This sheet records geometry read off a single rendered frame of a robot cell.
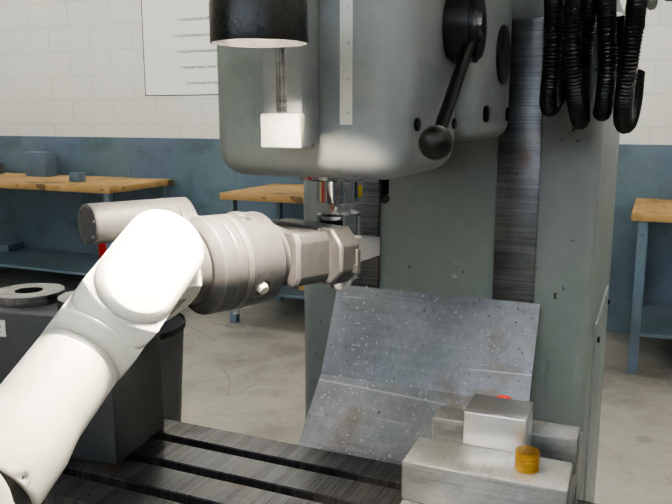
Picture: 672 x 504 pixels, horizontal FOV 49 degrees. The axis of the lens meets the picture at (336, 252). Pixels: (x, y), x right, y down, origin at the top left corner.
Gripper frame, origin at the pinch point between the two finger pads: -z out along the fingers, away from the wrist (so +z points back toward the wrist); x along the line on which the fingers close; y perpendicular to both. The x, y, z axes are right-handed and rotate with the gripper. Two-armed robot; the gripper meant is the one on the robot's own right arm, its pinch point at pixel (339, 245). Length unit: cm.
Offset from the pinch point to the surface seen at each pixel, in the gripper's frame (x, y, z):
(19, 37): 604, -84, -202
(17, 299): 38.9, 9.8, 19.3
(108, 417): 26.2, 23.2, 13.9
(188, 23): 444, -88, -268
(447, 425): -9.7, 19.0, -7.0
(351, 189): -2.3, -6.1, 0.7
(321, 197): 0.2, -5.2, 2.4
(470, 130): -6.2, -12.1, -13.8
